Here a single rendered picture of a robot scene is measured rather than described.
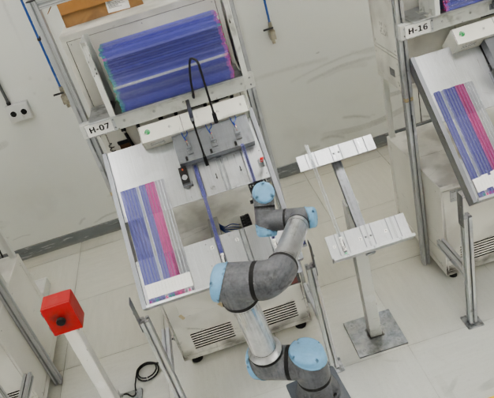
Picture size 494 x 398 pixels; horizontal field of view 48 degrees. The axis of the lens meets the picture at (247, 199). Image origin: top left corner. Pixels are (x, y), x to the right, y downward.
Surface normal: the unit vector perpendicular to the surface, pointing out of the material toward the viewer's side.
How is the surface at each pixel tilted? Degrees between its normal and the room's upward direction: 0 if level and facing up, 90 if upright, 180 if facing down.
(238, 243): 45
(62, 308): 90
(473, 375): 0
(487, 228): 90
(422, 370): 0
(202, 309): 90
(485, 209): 90
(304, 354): 7
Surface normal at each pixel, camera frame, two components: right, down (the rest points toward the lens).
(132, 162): -0.05, -0.25
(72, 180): 0.18, 0.48
